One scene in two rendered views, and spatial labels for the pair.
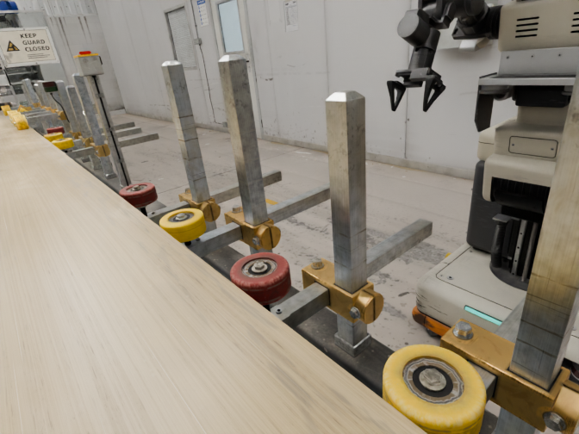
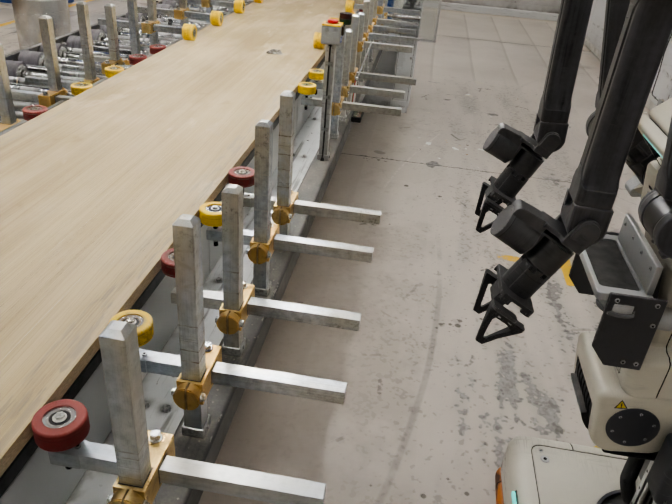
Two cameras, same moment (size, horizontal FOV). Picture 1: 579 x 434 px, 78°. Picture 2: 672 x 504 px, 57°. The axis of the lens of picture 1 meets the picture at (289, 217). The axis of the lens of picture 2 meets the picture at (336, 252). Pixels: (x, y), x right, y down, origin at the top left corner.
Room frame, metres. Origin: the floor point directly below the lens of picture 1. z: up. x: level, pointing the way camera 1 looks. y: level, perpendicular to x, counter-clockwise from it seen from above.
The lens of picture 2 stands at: (-0.22, -1.01, 1.63)
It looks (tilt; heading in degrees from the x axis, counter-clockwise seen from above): 30 degrees down; 43
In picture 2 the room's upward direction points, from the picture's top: 5 degrees clockwise
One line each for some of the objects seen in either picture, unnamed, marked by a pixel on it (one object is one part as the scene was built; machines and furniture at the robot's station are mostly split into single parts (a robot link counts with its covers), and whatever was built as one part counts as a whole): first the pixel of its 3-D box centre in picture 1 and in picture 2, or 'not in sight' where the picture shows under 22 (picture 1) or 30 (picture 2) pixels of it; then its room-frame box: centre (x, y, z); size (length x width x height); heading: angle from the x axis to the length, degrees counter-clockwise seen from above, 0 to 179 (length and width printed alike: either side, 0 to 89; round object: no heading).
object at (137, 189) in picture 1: (142, 208); (242, 188); (0.80, 0.35, 0.85); 0.08 x 0.08 x 0.11
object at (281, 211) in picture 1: (270, 216); (289, 244); (0.72, 0.04, 0.83); 0.43 x 0.03 x 0.04; 127
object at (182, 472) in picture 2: not in sight; (186, 474); (0.13, -0.41, 0.83); 0.43 x 0.03 x 0.04; 127
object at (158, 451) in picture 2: not in sight; (143, 475); (0.07, -0.37, 0.83); 0.14 x 0.06 x 0.05; 37
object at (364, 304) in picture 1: (340, 290); (236, 308); (0.47, -0.07, 0.80); 0.14 x 0.06 x 0.05; 37
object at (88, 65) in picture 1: (89, 65); (331, 33); (1.44, 0.67, 1.18); 0.07 x 0.07 x 0.08; 37
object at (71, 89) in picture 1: (86, 135); (344, 83); (1.85, 0.97, 0.87); 0.04 x 0.04 x 0.48; 37
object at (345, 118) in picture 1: (350, 258); (233, 287); (0.45, -0.08, 0.87); 0.04 x 0.04 x 0.48; 37
